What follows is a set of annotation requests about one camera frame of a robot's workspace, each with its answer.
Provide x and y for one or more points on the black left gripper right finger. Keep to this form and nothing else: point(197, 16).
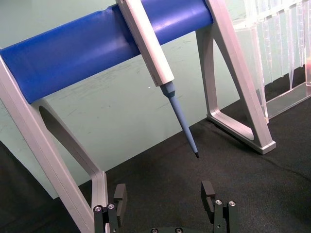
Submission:
point(207, 191)

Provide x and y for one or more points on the black table cloth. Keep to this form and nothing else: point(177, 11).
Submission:
point(170, 177)

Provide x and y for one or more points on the clear plastic rack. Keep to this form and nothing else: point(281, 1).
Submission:
point(279, 36)

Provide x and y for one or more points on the pale green wall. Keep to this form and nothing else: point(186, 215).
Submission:
point(109, 102)

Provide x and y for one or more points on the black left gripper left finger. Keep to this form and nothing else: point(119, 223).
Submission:
point(119, 194)

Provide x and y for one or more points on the white pipette with blue shaft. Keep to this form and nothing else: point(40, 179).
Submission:
point(150, 48)

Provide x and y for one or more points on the grey stand with blue bar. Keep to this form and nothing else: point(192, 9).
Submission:
point(73, 58)

